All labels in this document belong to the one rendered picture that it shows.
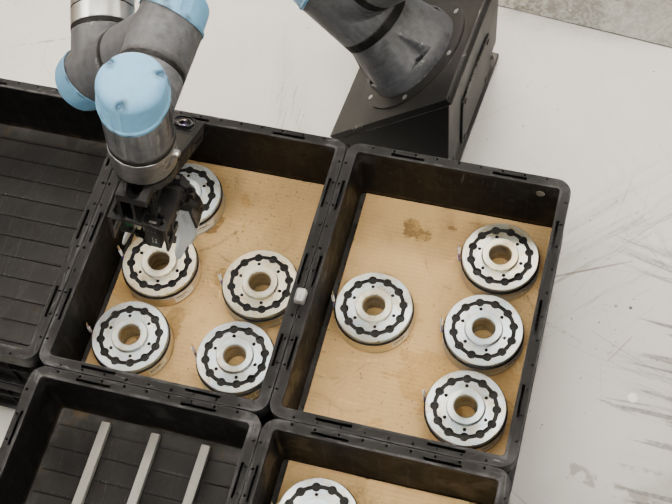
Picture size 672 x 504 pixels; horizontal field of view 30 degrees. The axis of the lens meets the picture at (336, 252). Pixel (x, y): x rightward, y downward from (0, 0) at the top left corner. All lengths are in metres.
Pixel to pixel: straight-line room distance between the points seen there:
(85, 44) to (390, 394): 0.58
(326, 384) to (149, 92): 0.52
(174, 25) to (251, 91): 0.68
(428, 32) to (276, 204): 0.32
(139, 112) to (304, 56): 0.81
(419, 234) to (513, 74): 0.41
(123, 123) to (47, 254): 0.52
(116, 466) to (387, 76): 0.65
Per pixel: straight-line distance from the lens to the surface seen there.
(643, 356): 1.80
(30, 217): 1.83
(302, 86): 2.02
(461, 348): 1.61
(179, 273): 1.69
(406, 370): 1.63
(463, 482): 1.51
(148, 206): 1.46
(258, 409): 1.51
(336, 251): 1.66
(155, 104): 1.28
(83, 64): 1.46
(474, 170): 1.65
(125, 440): 1.64
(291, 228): 1.73
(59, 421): 1.67
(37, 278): 1.77
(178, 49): 1.35
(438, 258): 1.70
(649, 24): 3.02
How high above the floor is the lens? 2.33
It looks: 61 degrees down
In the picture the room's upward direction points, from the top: 9 degrees counter-clockwise
